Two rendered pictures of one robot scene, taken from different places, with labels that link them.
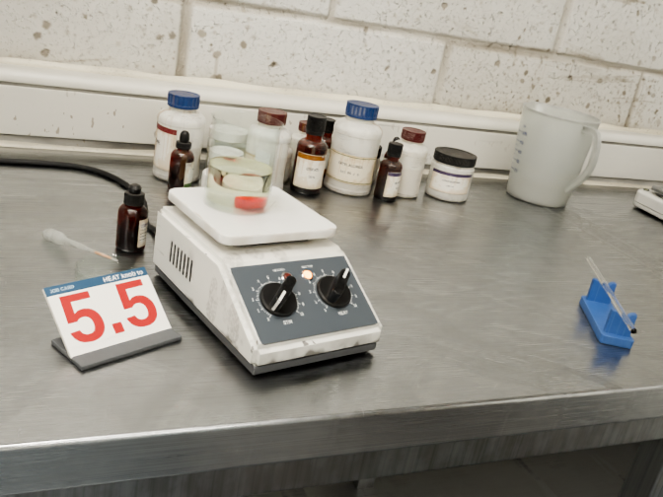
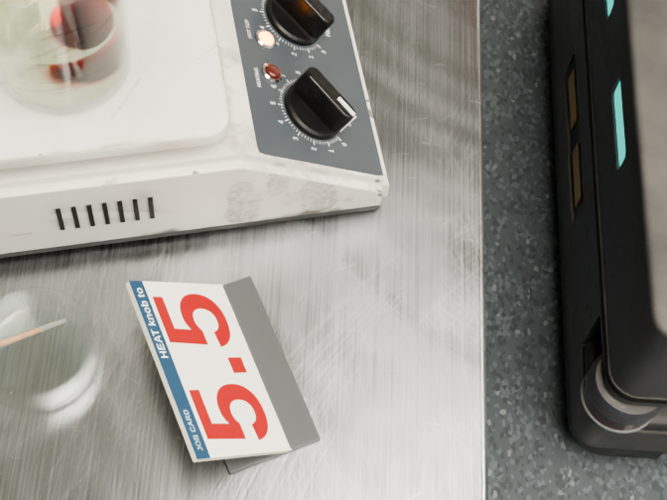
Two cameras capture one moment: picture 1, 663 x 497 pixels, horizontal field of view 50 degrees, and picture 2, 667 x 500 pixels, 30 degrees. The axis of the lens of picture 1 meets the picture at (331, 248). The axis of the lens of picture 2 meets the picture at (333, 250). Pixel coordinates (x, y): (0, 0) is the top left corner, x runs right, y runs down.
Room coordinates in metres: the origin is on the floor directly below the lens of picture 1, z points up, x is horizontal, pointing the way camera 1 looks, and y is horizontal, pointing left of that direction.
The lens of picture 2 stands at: (0.38, 0.34, 1.30)
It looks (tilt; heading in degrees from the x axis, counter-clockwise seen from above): 62 degrees down; 291
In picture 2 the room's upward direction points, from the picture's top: 9 degrees clockwise
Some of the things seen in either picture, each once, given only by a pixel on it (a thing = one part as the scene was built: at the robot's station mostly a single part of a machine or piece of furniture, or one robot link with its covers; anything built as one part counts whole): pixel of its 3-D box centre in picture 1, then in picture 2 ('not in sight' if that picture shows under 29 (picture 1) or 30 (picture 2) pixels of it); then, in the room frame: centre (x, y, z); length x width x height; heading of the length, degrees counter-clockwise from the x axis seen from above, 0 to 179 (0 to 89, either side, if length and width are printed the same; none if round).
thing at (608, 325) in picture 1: (609, 310); not in sight; (0.72, -0.31, 0.77); 0.10 x 0.03 x 0.04; 178
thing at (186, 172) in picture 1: (182, 160); not in sight; (0.89, 0.21, 0.79); 0.03 x 0.03 x 0.08
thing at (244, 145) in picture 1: (241, 165); (61, 9); (0.62, 0.09, 0.88); 0.07 x 0.06 x 0.08; 11
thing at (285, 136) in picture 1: (266, 149); not in sight; (0.96, 0.11, 0.80); 0.06 x 0.06 x 0.11
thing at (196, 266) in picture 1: (258, 266); (147, 91); (0.60, 0.06, 0.79); 0.22 x 0.13 x 0.08; 40
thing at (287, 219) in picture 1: (252, 212); (84, 44); (0.62, 0.08, 0.83); 0.12 x 0.12 x 0.01; 40
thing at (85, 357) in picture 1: (114, 315); (223, 362); (0.50, 0.16, 0.77); 0.09 x 0.06 x 0.04; 142
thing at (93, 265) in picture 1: (106, 276); (36, 349); (0.58, 0.19, 0.76); 0.06 x 0.06 x 0.02
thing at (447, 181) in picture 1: (450, 174); not in sight; (1.10, -0.16, 0.79); 0.07 x 0.07 x 0.07
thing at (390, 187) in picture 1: (390, 171); not in sight; (1.03, -0.06, 0.79); 0.03 x 0.03 x 0.08
